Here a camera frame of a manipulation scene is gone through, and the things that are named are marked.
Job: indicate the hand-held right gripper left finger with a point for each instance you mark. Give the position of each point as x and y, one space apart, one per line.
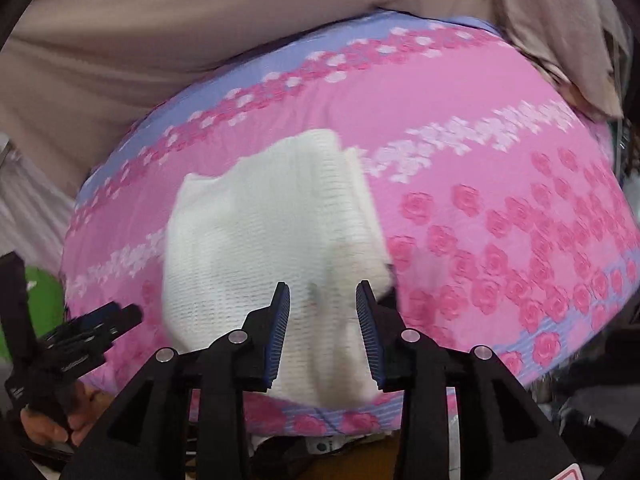
280 320

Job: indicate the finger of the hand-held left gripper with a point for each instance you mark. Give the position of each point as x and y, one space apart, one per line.
117 327
92 322

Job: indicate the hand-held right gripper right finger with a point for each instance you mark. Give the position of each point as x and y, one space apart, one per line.
369 332

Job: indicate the white red navy knit sweater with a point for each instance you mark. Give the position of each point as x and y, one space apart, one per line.
270 270

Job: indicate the person's left hand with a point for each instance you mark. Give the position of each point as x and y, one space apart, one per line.
75 410

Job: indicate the green plush pillow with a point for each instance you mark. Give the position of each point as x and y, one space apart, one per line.
45 300

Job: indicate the white satin curtain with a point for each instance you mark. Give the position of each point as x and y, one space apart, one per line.
30 210

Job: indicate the pink floral blanket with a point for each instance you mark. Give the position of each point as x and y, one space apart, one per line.
475 210

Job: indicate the beige flower print cloth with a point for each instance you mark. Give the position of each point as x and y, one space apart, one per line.
560 25

